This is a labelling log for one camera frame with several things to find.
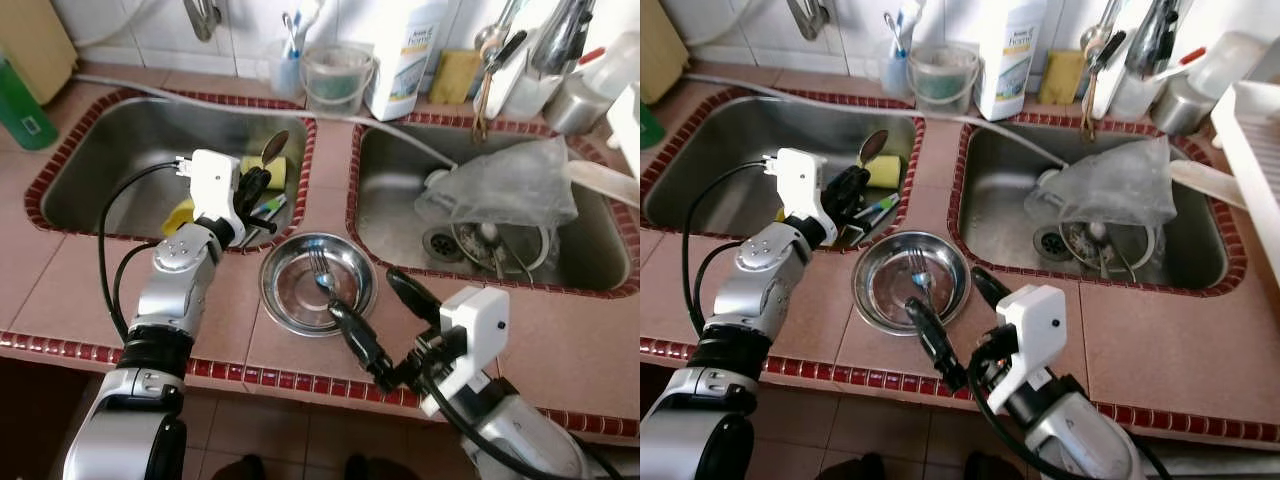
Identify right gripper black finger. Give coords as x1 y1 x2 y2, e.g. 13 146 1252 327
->
387 267 446 331
328 300 396 391
972 265 1016 321
905 298 969 393

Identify metal fork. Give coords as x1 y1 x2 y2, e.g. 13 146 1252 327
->
908 250 936 306
310 248 346 311

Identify chrome kitchen faucet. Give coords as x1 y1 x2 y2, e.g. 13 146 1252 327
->
1078 0 1206 141
472 0 613 141

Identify yellow sponge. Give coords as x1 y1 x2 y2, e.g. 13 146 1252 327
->
430 50 483 106
865 155 903 189
1037 50 1086 106
240 155 288 191

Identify round steel bowl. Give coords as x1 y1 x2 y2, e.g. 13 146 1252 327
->
258 232 379 338
852 230 971 336

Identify steel pot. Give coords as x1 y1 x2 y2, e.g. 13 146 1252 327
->
450 220 553 276
1060 220 1161 276

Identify black right robot foot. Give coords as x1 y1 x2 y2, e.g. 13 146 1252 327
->
342 453 396 480
960 450 1011 480

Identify steel sink basin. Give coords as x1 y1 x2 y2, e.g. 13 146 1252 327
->
355 125 633 291
38 97 306 246
645 112 916 236
960 122 1236 291

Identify translucent toothbrush cup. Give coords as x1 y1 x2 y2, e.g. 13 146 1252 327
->
268 40 306 99
880 42 913 98

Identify clear plastic bucket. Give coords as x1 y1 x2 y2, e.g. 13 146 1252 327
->
300 45 376 114
905 43 981 113

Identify clear plastic bag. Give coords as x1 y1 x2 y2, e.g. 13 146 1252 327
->
413 137 581 229
1035 137 1179 229

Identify white toothbrush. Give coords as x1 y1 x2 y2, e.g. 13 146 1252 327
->
295 0 326 51
898 0 926 46

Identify white detergent bottle yellow cap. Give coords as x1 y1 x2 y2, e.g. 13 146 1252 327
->
365 0 448 123
972 0 1049 121

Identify green liquid bottle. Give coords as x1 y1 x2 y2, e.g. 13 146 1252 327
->
640 100 666 151
0 50 59 151

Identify beige water filter appliance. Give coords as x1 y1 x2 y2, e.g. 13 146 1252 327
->
0 0 79 106
640 0 691 106

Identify white bottle green cap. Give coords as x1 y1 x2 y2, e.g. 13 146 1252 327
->
1095 30 1166 121
500 20 561 119

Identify steel cup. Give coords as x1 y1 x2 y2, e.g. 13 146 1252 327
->
1150 72 1216 136
543 70 611 136

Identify translucent plastic container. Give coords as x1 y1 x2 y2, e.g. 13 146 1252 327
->
1185 30 1266 101
575 30 641 101

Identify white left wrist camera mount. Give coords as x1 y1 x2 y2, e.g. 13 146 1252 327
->
178 148 246 246
765 147 831 246

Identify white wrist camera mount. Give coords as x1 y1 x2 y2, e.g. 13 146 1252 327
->
178 148 246 246
420 287 511 419
995 285 1068 416
765 147 831 246

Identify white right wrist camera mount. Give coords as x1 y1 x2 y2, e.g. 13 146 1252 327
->
995 285 1068 416
420 287 511 419

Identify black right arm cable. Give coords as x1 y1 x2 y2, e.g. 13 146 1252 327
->
415 350 621 480
965 365 1171 480

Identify long white counter hose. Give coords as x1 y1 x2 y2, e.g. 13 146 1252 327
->
685 72 1068 168
70 72 461 166

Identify grey wall tap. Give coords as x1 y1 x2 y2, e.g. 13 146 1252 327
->
785 0 829 41
183 0 223 43

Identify cream plastic ladle handle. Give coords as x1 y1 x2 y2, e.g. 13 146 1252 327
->
1168 160 1251 211
563 160 641 209

